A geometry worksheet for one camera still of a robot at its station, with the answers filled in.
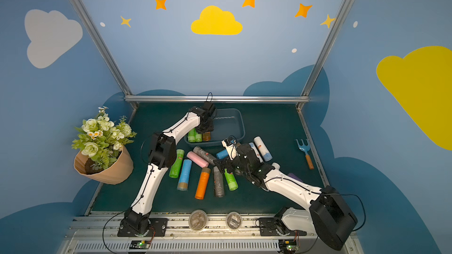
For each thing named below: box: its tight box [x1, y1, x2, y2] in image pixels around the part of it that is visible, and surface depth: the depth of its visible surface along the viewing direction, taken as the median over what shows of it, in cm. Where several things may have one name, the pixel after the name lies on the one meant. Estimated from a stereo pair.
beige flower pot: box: [73, 145, 134, 185], surface depth 77 cm
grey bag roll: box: [213, 165, 225, 198], surface depth 86 cm
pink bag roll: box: [186, 151, 209, 169], surface depth 95 cm
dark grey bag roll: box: [193, 145, 217, 166], surface depth 95 cm
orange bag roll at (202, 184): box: [194, 166, 211, 200], surface depth 87 cm
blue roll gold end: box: [215, 148, 229, 160], surface depth 95 cm
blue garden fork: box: [294, 138, 315, 170], surface depth 100 cm
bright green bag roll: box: [224, 168, 239, 192], surface depth 87 cm
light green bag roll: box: [195, 133, 203, 143], surface depth 103 cm
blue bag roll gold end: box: [176, 158, 193, 192], surface depth 89 cm
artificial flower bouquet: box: [71, 106, 138, 171], surface depth 73 cm
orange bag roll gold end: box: [203, 131, 212, 142], surface depth 103 cm
